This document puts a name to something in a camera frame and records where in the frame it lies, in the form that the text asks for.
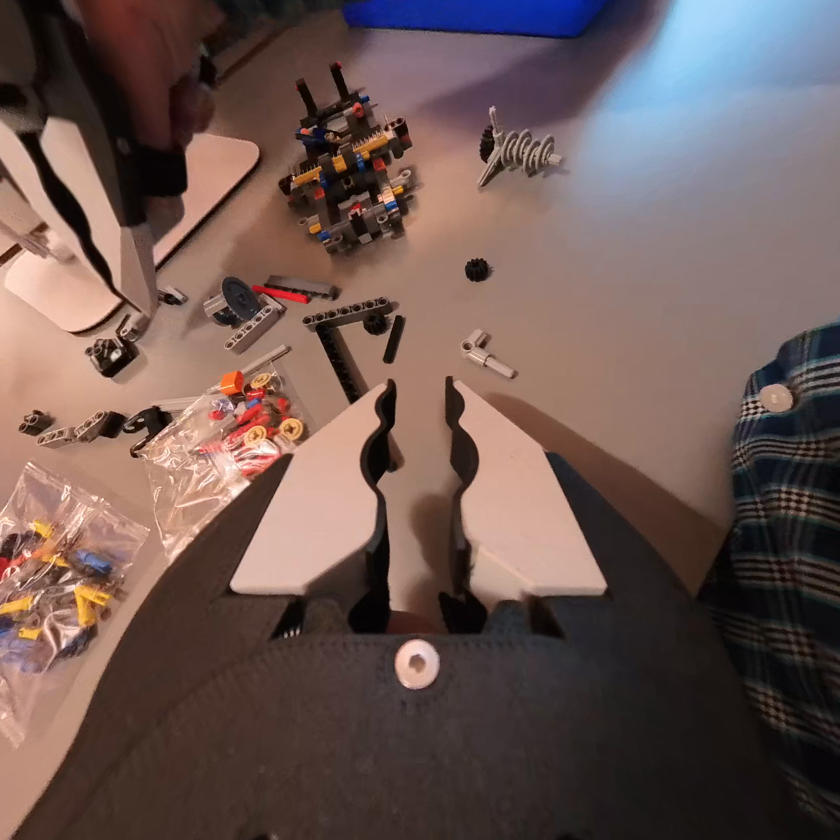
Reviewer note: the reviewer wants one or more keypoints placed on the clear bag of yellow parts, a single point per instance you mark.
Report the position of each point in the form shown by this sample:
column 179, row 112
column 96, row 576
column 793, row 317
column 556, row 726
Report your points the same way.
column 59, row 590

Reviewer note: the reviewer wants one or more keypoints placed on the long grey axle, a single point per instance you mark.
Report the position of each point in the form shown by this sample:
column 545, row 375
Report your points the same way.
column 177, row 401
column 262, row 359

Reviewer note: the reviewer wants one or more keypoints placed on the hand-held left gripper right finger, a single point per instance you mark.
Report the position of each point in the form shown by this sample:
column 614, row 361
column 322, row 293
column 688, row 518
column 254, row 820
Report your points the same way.
column 531, row 518

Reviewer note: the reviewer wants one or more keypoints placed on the grey axle pin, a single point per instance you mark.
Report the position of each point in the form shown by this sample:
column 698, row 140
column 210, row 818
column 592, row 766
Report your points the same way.
column 497, row 364

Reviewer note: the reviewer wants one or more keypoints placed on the blue pad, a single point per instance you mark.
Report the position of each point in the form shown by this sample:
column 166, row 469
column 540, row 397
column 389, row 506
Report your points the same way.
column 472, row 16

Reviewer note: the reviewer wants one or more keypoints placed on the dark grey flat beam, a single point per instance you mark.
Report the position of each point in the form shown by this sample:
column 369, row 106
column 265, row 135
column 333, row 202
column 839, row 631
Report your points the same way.
column 305, row 284

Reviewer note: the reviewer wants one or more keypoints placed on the red axle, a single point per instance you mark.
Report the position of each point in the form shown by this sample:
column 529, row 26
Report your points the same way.
column 279, row 292

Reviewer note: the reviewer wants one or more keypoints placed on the dark small connector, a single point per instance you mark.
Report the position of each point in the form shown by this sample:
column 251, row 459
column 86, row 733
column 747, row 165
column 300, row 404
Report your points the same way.
column 34, row 422

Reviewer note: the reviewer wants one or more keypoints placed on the multicoloured brick chassis assembly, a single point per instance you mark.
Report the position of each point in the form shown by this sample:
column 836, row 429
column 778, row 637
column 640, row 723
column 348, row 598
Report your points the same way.
column 348, row 177

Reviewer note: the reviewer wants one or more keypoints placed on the light grey small beam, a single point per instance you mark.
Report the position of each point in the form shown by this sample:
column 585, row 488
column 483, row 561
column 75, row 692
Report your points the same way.
column 62, row 436

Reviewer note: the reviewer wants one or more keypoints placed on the short black axle tube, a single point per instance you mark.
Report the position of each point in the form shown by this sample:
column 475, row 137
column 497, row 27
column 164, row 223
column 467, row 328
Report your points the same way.
column 394, row 340

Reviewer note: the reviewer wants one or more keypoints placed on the pale plywood stand foot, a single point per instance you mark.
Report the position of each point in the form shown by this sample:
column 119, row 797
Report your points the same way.
column 210, row 177
column 59, row 295

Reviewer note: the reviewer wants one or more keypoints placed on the light grey short beam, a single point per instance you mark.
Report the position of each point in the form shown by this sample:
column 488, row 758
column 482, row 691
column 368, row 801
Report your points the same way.
column 253, row 329

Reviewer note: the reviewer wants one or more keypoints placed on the person's right hand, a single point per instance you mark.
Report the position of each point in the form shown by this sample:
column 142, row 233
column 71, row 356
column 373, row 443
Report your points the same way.
column 157, row 46

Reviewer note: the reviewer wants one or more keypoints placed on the dark grey holed beam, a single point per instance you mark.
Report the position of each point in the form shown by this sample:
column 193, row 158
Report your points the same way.
column 334, row 315

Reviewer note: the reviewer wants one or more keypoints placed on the plaid shirt sleeve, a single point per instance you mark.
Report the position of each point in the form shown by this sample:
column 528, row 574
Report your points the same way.
column 787, row 492

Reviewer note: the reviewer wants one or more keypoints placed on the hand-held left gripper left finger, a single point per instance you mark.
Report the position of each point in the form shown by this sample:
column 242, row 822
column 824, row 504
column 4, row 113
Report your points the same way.
column 315, row 505

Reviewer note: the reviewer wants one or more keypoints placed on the clear bag of red pins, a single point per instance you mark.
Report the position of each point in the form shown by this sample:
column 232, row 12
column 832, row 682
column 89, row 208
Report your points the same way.
column 216, row 459

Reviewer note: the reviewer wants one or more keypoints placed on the small black gear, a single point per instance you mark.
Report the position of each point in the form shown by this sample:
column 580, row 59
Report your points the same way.
column 479, row 270
column 375, row 323

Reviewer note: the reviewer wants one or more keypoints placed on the grey crankshaft gear assembly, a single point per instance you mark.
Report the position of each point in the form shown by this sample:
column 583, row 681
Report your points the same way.
column 525, row 151

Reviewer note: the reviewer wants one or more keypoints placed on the dark blue pulley wheel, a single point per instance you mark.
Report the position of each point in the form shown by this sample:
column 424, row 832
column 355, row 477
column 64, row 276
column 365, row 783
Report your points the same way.
column 237, row 298

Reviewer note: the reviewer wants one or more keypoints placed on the orange brick piece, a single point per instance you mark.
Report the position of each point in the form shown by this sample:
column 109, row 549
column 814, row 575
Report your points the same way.
column 231, row 383

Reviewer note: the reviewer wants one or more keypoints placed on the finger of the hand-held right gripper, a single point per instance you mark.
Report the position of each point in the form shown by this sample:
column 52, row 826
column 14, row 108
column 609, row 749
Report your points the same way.
column 98, row 184
column 19, row 177

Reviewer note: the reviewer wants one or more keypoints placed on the black chunky connector block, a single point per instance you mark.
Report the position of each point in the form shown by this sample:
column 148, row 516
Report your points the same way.
column 111, row 356

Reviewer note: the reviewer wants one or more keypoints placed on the small grey angled connector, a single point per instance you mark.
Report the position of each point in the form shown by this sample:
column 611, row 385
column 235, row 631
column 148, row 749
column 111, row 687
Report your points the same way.
column 472, row 344

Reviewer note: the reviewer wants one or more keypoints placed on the long black holed beam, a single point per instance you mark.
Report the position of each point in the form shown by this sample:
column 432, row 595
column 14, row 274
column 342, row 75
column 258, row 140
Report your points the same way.
column 338, row 361

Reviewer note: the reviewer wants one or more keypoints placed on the black bracket piece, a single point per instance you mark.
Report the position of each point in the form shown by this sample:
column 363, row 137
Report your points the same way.
column 149, row 420

